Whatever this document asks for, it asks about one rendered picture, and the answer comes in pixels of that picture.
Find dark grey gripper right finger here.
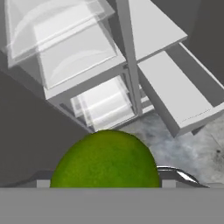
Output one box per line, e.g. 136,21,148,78
156,165,210,189

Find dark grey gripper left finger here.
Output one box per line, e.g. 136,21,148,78
4,170,56,189

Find green lime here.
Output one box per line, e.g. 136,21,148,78
49,129,162,189

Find dark grey fridge door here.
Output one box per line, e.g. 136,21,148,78
0,69,95,188

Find white freezer drawer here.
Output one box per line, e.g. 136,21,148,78
136,42,224,138

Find clear crisper drawer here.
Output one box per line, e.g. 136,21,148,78
69,76,137,132

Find white fridge cabinet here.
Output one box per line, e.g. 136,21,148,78
0,0,189,135

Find white fridge shelf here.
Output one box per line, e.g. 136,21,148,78
34,17,127,90

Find white freezer shelf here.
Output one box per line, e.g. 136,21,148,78
128,0,189,63

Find clear fridge bin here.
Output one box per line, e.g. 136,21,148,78
2,0,116,68

